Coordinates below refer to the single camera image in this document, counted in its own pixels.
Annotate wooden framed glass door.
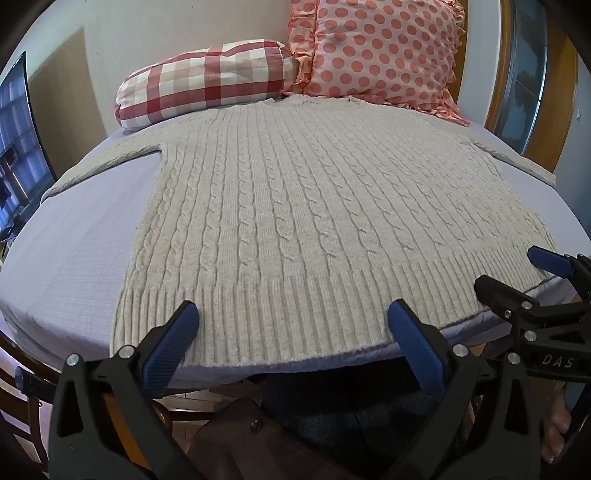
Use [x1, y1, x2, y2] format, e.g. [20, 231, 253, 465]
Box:
[482, 0, 580, 171]

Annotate red plaid pillow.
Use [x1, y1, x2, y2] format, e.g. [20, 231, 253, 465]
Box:
[115, 40, 298, 130]

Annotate wooden chair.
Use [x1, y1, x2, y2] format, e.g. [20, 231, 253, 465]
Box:
[0, 332, 51, 474]

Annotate cream cable-knit sweater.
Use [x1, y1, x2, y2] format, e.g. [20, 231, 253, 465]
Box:
[41, 95, 557, 371]

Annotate pink polka dot pillow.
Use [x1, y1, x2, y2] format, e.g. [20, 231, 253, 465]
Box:
[283, 0, 472, 127]

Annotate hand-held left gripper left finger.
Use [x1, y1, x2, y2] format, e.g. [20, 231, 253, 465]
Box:
[53, 300, 205, 480]

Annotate flat screen television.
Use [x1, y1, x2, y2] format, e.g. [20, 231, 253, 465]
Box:
[0, 51, 58, 241]

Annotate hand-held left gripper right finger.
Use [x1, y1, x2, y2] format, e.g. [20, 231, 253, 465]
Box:
[387, 299, 542, 480]

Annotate person's right hand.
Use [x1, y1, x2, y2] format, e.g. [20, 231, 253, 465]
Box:
[541, 382, 574, 464]

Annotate bed with lavender sheet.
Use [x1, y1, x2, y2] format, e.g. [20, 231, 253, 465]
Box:
[0, 115, 583, 444]

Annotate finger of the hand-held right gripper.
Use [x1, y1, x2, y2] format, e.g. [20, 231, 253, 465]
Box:
[475, 274, 591, 334]
[526, 246, 591, 302]

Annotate person's dark trousers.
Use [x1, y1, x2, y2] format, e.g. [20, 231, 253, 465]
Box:
[261, 364, 467, 467]

